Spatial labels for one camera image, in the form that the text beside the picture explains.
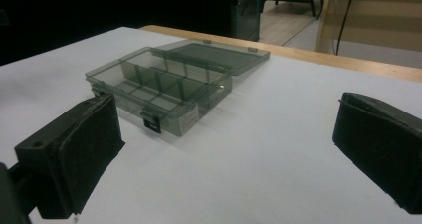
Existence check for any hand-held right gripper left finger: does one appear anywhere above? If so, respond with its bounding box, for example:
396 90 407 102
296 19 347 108
14 93 126 220

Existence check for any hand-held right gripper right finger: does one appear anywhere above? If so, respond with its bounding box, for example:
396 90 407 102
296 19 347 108
331 92 422 215

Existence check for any transparent grey compartment box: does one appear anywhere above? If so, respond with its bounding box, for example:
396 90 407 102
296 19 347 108
85 39 272 138

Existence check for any dark glass cabinet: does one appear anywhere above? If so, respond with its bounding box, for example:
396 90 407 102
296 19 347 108
236 0 263 42

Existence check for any black cable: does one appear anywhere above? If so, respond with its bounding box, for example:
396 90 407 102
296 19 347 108
335 0 362 56

